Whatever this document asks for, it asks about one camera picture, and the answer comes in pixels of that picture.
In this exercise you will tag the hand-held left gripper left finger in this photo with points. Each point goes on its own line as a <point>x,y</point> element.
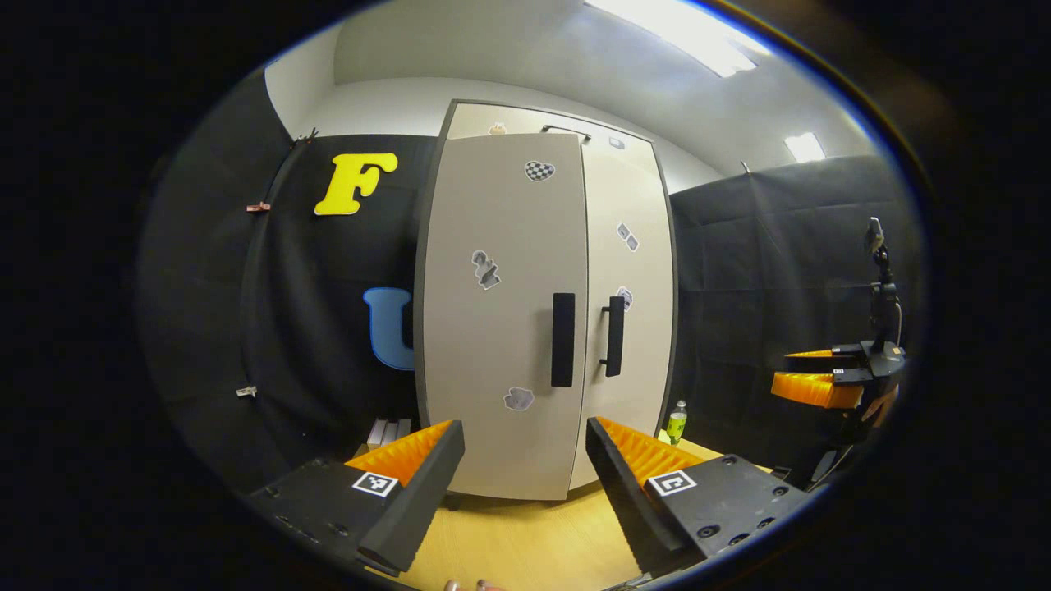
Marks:
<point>415,509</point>

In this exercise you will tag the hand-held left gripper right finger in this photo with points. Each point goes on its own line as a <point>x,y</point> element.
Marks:
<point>628,501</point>

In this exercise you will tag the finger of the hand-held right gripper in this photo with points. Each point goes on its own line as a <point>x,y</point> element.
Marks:
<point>821,359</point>
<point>850,376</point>

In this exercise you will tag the white cabinet door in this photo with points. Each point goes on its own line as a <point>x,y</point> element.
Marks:
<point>636,345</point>
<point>501,345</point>

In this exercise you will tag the white shoe cabinet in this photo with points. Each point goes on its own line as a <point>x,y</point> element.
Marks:
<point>509,345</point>

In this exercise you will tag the white cabinet drawer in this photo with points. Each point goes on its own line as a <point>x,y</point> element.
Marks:
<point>517,119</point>

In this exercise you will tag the small white boxes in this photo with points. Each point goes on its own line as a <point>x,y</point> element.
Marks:
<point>387,433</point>

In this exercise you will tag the green drink bottle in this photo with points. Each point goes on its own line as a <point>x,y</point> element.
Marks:
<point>676,425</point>

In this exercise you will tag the small ceiling light panel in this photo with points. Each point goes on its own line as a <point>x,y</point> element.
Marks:
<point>805,148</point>

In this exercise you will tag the red clip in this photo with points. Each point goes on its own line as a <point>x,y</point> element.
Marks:
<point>258,207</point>

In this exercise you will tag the large ceiling light panel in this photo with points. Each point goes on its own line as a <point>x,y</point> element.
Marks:
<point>690,33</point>

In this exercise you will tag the black clip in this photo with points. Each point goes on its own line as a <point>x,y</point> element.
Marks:
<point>305,138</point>

